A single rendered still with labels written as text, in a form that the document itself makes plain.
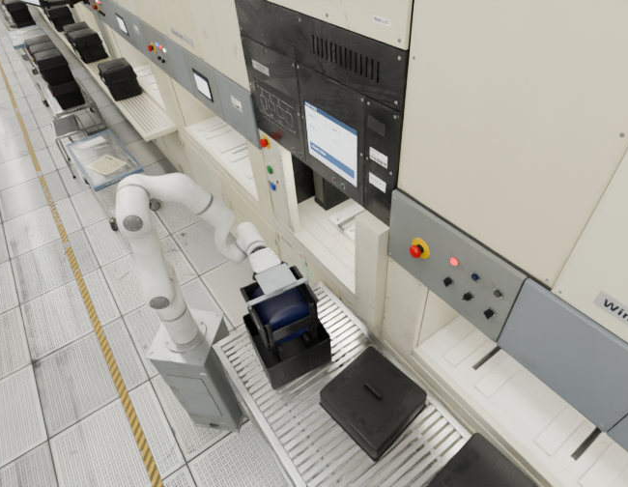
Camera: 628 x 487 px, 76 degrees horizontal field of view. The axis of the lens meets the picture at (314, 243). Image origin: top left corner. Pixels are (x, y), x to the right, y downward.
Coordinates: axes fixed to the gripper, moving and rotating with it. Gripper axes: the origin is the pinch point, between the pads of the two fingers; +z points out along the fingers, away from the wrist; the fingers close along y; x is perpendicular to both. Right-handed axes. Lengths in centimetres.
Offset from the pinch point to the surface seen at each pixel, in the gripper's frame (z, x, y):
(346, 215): -48, -31, -57
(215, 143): -168, -36, -23
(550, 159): 53, 64, -43
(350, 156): -6, 36, -34
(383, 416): 47, -35, -16
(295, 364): 13.7, -34.8, 2.7
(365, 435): 49, -36, -7
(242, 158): -139, -36, -32
